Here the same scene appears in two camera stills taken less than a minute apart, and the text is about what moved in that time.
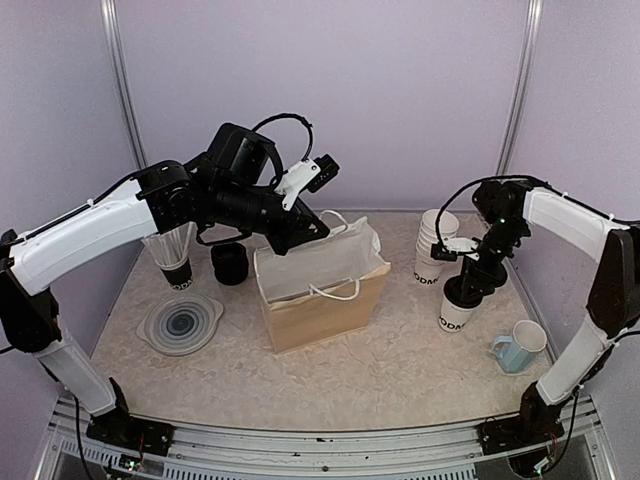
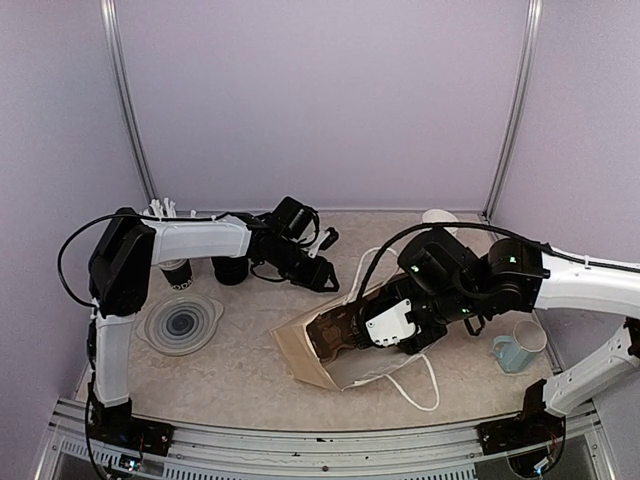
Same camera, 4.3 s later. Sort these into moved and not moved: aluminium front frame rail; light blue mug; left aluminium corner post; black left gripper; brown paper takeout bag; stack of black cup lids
Moved: black left gripper; brown paper takeout bag
Not moved: aluminium front frame rail; left aluminium corner post; light blue mug; stack of black cup lids
